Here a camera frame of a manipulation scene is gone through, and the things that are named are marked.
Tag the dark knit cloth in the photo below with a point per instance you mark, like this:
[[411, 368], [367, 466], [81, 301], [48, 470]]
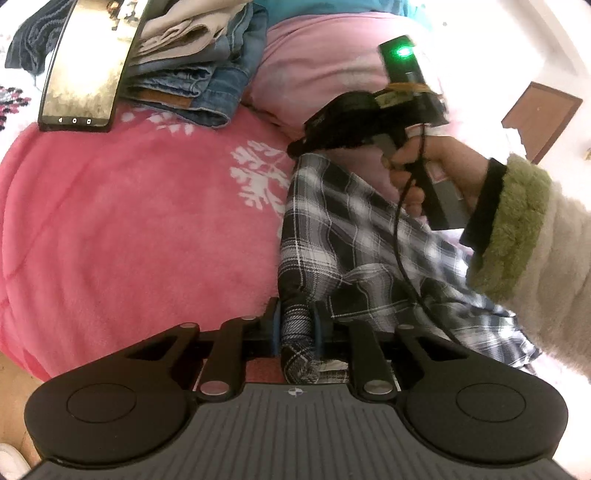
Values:
[[37, 37]]

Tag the pink grey floral duvet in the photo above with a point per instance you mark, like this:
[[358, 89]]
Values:
[[314, 60]]

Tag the black white plaid pants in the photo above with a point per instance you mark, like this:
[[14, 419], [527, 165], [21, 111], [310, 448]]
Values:
[[351, 240]]

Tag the blue jeans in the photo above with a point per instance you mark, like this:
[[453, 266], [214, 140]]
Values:
[[217, 87]]

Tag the black smartphone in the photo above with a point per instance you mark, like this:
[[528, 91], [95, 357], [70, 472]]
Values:
[[87, 69]]

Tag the person's right hand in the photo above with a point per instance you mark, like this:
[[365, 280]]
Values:
[[461, 161]]

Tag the white shoe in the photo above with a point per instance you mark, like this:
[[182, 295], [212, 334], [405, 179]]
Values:
[[9, 461]]

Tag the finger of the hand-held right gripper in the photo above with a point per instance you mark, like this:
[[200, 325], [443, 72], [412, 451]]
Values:
[[302, 147]]

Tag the red floral fleece blanket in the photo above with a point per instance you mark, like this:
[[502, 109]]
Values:
[[138, 230]]

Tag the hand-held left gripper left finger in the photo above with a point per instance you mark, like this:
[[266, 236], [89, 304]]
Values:
[[275, 327]]

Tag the brown wooden door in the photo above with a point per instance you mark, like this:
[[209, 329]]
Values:
[[545, 120]]

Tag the beige garment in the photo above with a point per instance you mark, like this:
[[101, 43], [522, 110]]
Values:
[[184, 27]]

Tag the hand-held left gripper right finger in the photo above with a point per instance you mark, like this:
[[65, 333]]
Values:
[[318, 327]]

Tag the teal printed pillow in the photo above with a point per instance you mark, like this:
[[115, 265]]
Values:
[[332, 9]]

